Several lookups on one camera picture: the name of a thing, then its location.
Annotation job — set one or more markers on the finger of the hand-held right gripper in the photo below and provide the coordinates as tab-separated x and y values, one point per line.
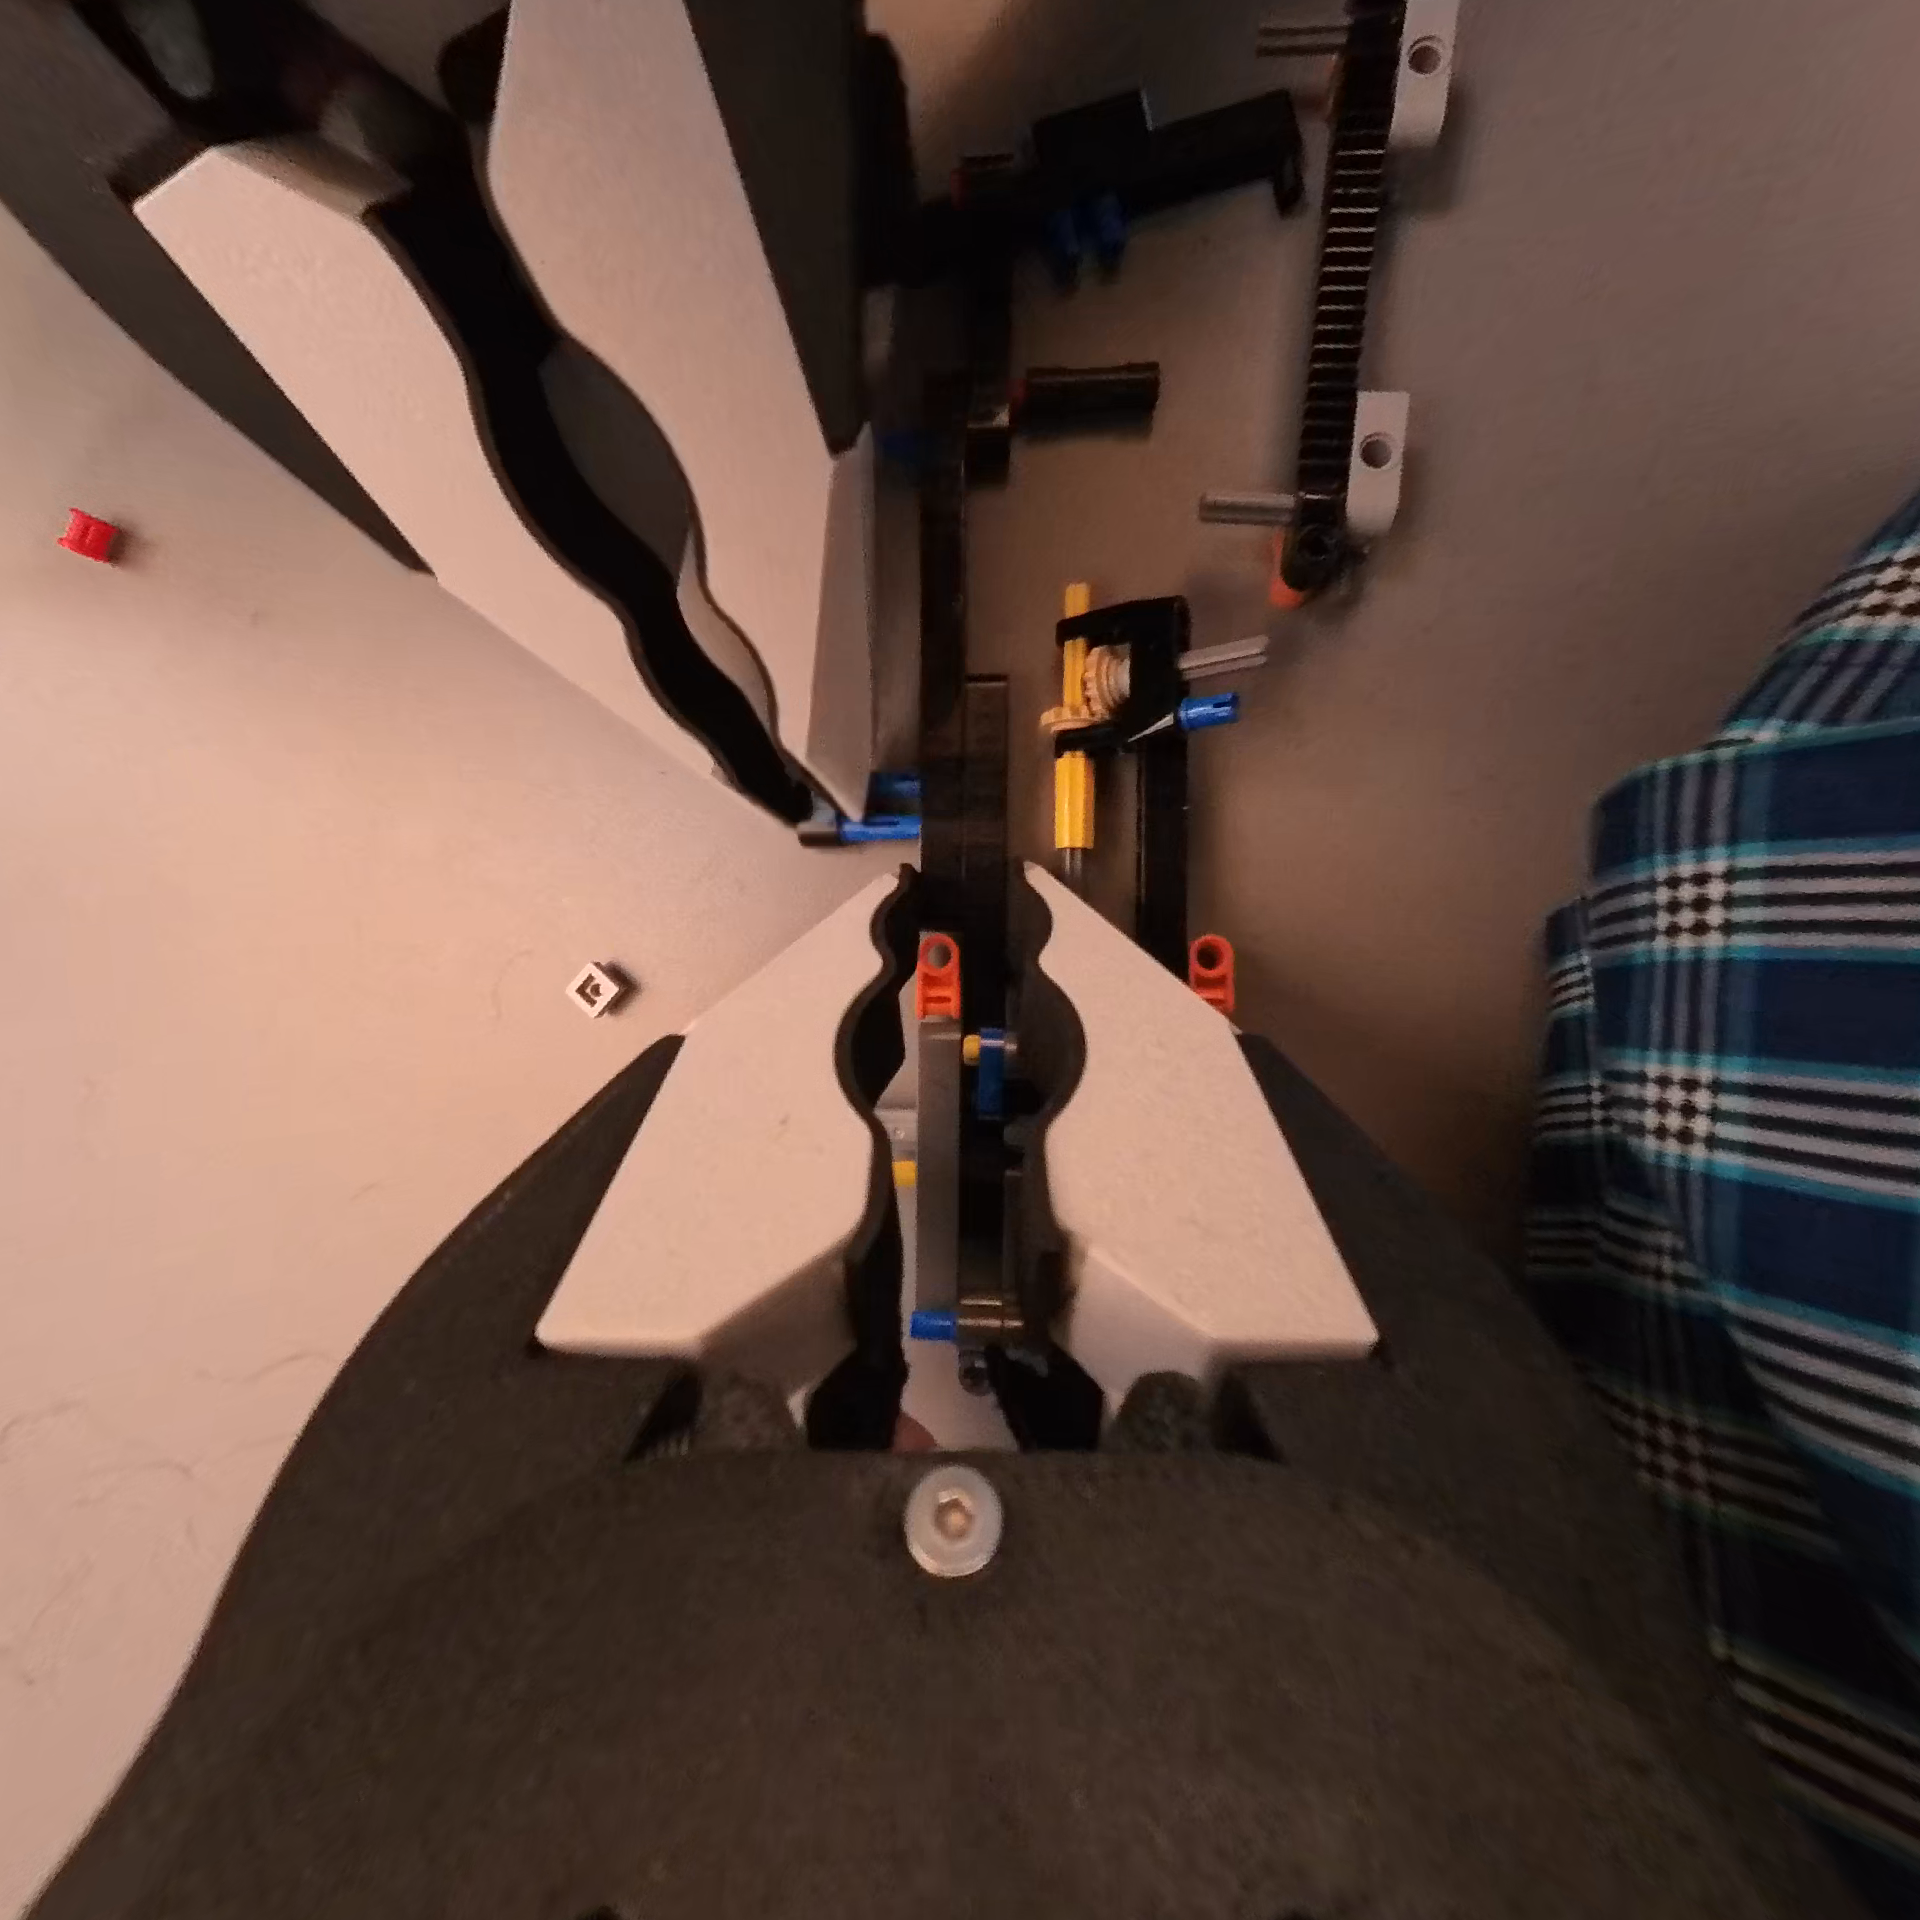
377	376
662	225

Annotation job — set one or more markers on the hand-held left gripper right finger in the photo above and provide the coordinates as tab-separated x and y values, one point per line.
1201	1184

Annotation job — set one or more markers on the black toy gear rack assembly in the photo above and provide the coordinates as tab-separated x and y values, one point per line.
1350	225

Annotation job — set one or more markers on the red toy bush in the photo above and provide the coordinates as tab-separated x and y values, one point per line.
89	535

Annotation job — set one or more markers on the black toy piece blue pins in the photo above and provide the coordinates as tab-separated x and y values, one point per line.
879	825

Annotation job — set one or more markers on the small white toy stud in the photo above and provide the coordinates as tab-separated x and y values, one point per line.
601	991

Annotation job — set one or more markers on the toy brick vehicle chassis assembly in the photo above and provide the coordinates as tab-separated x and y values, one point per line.
969	780

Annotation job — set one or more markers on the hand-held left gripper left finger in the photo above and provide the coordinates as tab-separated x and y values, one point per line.
705	1172

